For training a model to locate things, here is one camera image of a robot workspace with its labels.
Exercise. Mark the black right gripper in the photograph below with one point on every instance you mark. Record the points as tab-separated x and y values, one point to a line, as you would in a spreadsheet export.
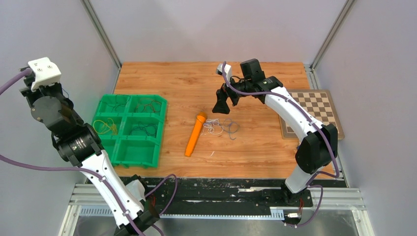
221	106

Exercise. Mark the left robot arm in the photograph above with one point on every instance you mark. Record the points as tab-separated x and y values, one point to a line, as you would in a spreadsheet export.
77	142

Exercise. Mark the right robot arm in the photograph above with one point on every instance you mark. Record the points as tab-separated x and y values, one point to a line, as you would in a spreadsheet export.
318	142

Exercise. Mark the orange toy microphone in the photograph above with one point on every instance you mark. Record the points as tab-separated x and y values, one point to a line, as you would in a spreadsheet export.
201	117

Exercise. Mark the green plastic compartment bin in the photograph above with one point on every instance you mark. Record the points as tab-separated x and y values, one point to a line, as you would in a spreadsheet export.
131	128

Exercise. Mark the wooden chessboard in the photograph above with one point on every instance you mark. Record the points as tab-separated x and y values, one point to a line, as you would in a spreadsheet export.
319	104

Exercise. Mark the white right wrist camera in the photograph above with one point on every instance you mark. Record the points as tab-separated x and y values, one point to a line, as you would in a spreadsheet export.
225	71

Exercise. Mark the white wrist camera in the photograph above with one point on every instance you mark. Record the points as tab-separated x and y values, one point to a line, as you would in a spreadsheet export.
225	71
46	73

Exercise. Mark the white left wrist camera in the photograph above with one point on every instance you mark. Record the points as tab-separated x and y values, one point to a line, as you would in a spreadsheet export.
46	73

